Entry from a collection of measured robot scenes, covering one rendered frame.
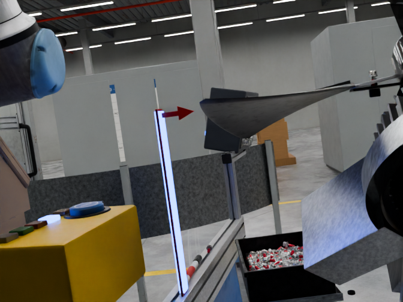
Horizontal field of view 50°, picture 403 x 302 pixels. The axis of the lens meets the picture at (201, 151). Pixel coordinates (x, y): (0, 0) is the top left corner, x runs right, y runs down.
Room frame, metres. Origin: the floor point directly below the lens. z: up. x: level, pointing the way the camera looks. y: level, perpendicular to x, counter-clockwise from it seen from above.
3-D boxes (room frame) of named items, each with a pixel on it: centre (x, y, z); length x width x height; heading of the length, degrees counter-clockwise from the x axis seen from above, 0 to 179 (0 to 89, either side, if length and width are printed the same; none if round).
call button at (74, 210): (0.52, 0.15, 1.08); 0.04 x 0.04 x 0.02
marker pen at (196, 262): (0.85, 0.05, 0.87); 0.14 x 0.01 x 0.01; 167
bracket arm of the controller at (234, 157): (1.36, -0.10, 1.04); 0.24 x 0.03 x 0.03; 164
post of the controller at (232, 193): (1.27, -0.07, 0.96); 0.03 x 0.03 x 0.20; 74
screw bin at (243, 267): (0.87, -0.13, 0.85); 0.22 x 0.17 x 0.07; 179
